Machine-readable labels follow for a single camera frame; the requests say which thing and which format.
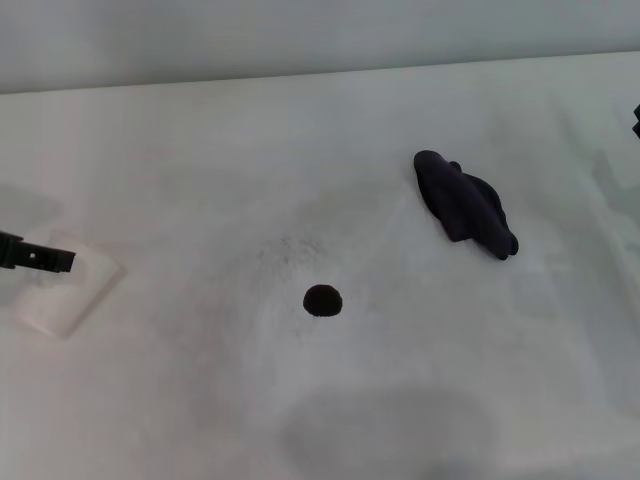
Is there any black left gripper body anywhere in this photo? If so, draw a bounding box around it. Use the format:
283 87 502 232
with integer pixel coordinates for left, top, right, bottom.
0 230 25 272

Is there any white paper cup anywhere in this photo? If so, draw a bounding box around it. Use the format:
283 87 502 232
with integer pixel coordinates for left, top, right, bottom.
13 229 127 341

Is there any dark purple rag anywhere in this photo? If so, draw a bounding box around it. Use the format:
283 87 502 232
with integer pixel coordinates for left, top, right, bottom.
412 148 520 262

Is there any small dark round object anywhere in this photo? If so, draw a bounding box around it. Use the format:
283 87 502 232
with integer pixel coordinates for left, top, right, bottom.
302 283 346 318

